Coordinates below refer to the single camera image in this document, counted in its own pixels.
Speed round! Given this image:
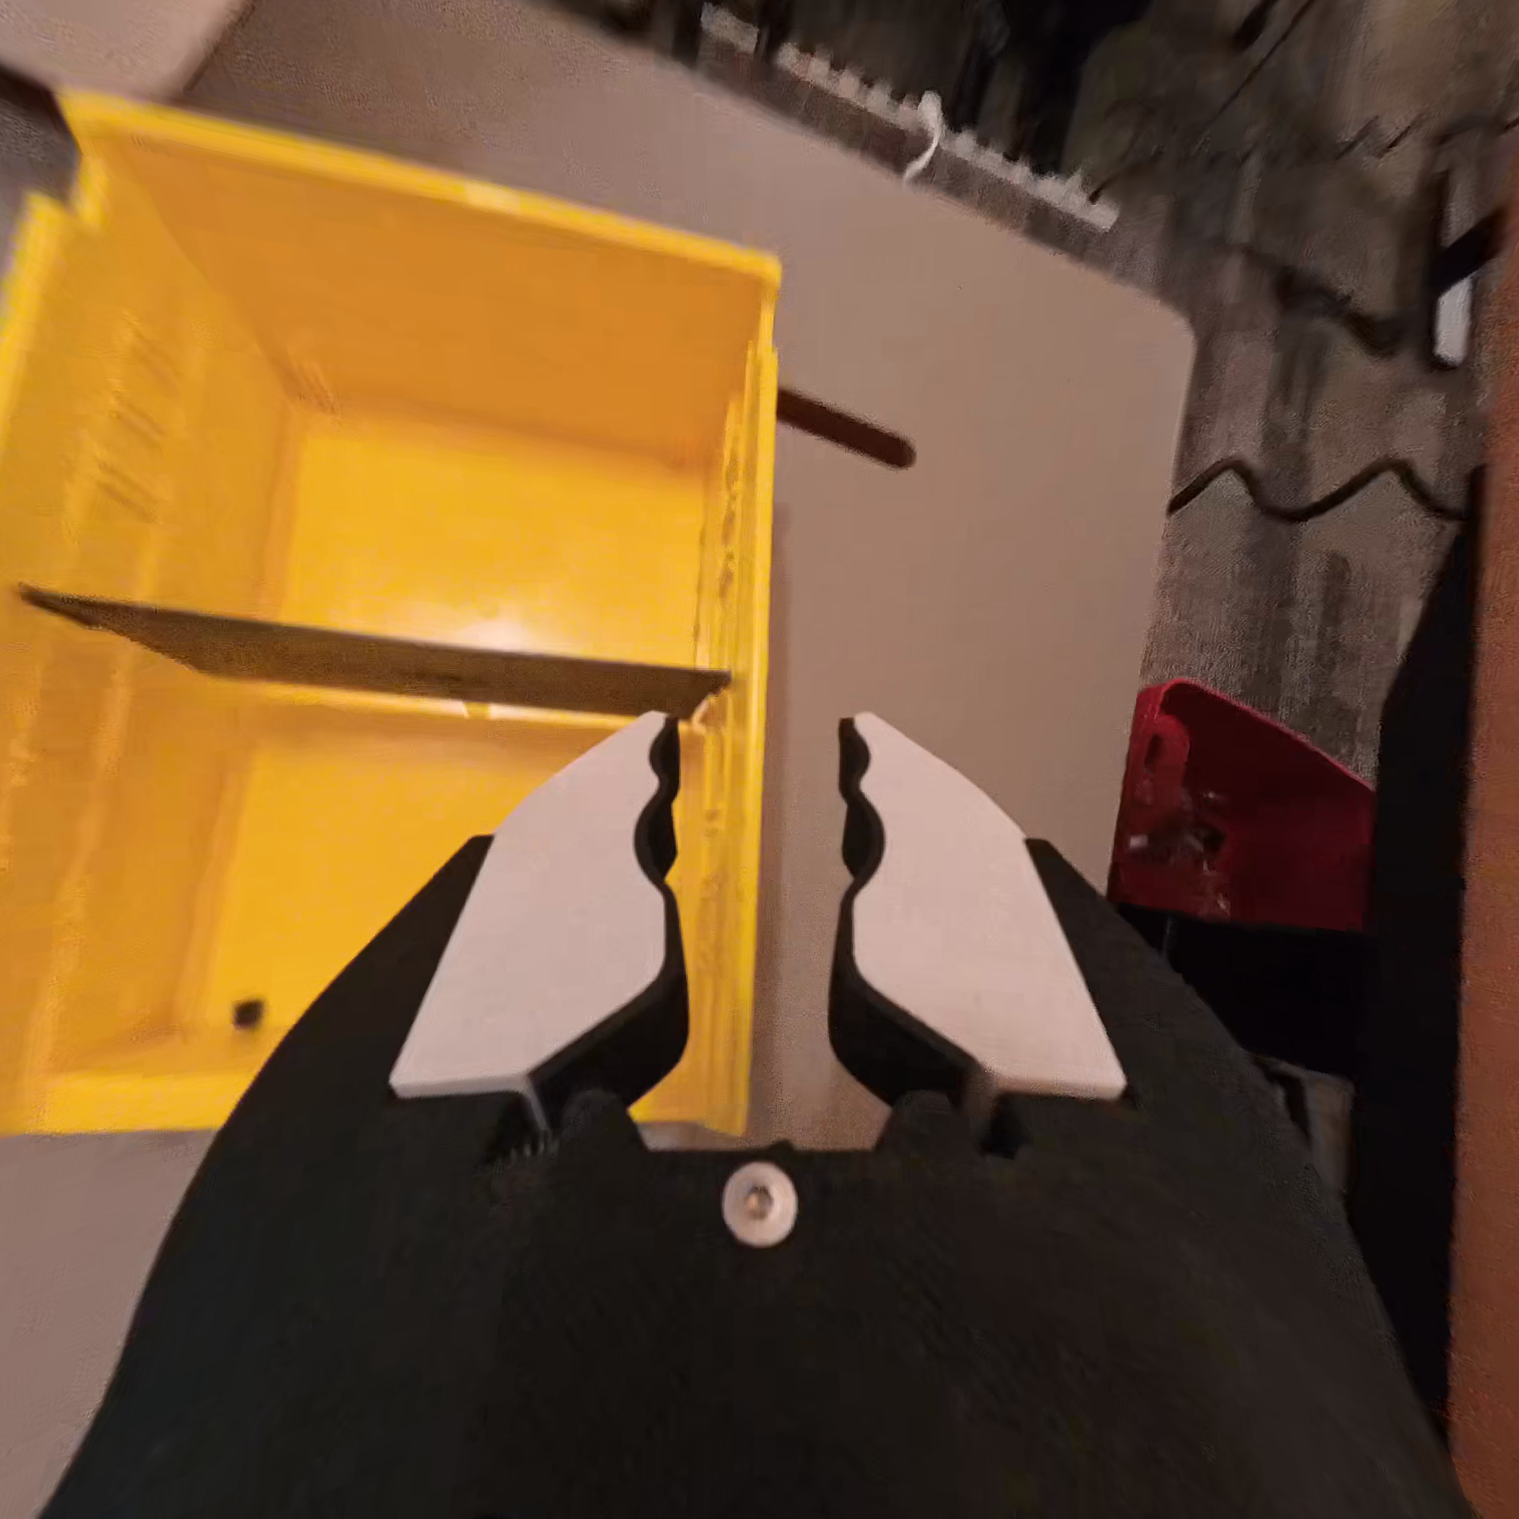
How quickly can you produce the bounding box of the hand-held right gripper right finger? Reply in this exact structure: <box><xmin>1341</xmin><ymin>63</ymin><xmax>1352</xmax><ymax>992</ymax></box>
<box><xmin>825</xmin><ymin>712</ymin><xmax>1129</xmax><ymax>1124</ymax></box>

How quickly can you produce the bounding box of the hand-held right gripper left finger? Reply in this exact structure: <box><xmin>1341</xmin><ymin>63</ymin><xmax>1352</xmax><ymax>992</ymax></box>
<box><xmin>390</xmin><ymin>712</ymin><xmax>693</xmax><ymax>1124</ymax></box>

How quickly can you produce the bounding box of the yellow plastic bin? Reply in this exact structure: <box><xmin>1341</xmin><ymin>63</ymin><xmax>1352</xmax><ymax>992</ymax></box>
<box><xmin>0</xmin><ymin>94</ymin><xmax>786</xmax><ymax>1139</ymax></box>

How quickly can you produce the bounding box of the dark red bin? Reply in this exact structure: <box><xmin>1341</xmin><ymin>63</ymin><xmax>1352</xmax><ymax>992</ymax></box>
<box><xmin>1109</xmin><ymin>679</ymin><xmax>1377</xmax><ymax>936</ymax></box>

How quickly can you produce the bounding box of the grey desk with wood edge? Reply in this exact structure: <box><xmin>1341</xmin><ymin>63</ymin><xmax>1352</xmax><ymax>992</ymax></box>
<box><xmin>1448</xmin><ymin>140</ymin><xmax>1519</xmax><ymax>1519</ymax></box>

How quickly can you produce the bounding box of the black coiled cable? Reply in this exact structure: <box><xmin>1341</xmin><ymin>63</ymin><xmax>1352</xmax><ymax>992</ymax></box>
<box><xmin>1169</xmin><ymin>458</ymin><xmax>1468</xmax><ymax>525</ymax></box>

